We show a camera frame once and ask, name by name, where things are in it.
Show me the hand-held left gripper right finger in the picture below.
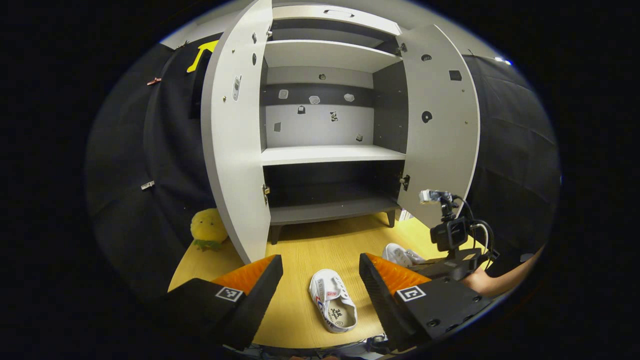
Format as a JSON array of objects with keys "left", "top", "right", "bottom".
[{"left": 358, "top": 253, "right": 493, "bottom": 352}]

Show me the white cabinet door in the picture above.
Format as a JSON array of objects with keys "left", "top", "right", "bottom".
[
  {"left": 201, "top": 0, "right": 273, "bottom": 264},
  {"left": 397, "top": 24, "right": 481, "bottom": 230}
]

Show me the yellow plush toy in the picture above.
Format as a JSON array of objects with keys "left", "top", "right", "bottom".
[{"left": 190, "top": 208, "right": 229, "bottom": 252}]

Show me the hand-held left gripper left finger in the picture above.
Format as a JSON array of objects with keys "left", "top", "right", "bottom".
[{"left": 167, "top": 254, "right": 284, "bottom": 351}]

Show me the white shoe cabinet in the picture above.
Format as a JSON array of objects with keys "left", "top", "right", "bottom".
[{"left": 259, "top": 4, "right": 408, "bottom": 246}]

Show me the white canvas shoe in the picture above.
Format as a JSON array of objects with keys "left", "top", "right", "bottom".
[
  {"left": 382, "top": 243, "right": 428, "bottom": 268},
  {"left": 309, "top": 269, "right": 358, "bottom": 334}
]

